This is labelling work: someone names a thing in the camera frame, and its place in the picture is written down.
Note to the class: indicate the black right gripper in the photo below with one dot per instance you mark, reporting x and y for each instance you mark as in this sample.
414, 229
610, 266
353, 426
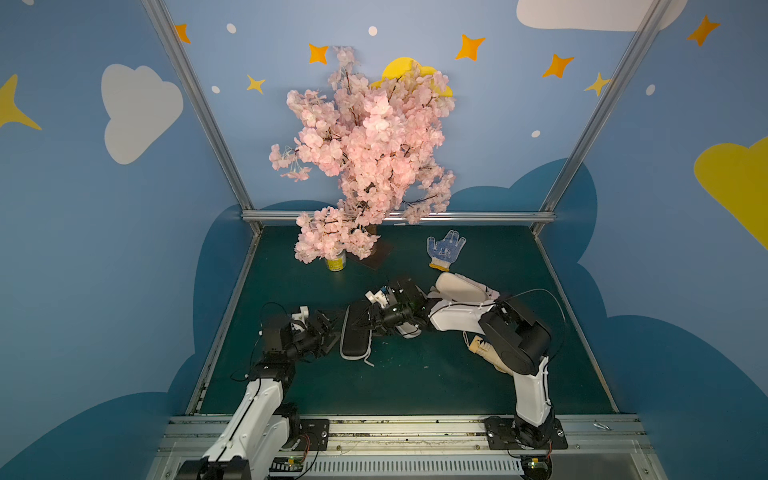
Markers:
384, 314

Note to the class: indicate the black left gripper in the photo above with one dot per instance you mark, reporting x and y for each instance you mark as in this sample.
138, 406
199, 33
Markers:
325, 335

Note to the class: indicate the black zippered umbrella case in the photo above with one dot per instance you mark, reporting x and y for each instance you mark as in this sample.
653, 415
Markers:
356, 336

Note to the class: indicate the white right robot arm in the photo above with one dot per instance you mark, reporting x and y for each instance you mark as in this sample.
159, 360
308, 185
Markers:
508, 335

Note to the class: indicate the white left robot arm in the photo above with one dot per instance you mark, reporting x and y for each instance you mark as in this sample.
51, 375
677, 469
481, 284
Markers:
263, 423

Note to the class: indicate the open grey case beside pink umbrella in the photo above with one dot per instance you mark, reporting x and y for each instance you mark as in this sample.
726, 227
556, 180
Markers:
408, 330

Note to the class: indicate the blue dotted work glove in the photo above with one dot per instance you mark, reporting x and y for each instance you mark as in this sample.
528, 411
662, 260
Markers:
444, 252

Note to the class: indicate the pink cherry blossom tree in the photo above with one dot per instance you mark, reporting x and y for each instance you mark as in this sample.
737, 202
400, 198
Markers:
378, 140

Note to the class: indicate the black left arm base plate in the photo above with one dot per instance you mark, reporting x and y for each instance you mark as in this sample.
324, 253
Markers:
310, 434

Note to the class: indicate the aluminium front rail base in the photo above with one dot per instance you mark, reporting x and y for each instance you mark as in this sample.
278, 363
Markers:
613, 446

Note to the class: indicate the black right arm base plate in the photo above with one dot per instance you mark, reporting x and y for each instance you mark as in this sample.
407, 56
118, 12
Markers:
512, 433

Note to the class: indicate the aluminium frame post right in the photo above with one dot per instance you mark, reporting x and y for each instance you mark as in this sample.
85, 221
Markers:
631, 59

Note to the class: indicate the aluminium frame post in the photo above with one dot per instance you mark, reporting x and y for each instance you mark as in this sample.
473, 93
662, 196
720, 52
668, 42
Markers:
161, 20
631, 59

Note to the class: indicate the aluminium frame post left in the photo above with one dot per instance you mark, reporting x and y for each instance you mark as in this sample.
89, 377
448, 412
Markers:
161, 20

